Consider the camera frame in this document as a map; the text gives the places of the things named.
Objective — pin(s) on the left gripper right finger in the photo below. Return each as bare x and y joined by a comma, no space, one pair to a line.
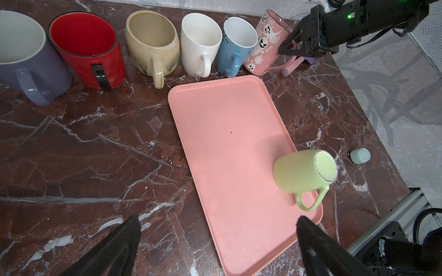
322,256

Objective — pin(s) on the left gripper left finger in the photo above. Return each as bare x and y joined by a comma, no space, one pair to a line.
115,254

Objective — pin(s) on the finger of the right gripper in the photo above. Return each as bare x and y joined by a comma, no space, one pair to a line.
292,45

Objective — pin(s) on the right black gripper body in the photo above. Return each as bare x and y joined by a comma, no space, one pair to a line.
322,32

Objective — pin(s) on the pink patterned mug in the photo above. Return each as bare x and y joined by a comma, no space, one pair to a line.
272,31

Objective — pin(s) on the blue dotted mug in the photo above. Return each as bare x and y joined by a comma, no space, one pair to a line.
238,41

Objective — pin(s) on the white mug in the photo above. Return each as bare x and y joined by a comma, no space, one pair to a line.
201,37

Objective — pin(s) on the light green mug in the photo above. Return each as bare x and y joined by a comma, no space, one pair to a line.
305,171

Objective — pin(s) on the beige speckled round mug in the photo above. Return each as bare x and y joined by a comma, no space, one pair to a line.
152,44

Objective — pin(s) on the red mug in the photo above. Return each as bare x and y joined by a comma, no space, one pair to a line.
89,44

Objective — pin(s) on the lavender purple mug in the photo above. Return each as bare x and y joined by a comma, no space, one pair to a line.
29,62

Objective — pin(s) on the purple pink spatula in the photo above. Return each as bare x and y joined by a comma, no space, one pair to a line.
295,64

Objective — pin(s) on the pink plastic tray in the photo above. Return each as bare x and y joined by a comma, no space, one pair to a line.
232,133

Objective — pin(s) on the pale green round lid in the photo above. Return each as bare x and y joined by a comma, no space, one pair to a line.
360,156

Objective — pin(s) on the white wire basket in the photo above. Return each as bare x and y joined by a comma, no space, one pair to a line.
427,36

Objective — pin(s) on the aluminium front rail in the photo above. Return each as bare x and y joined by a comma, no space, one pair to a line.
404,213

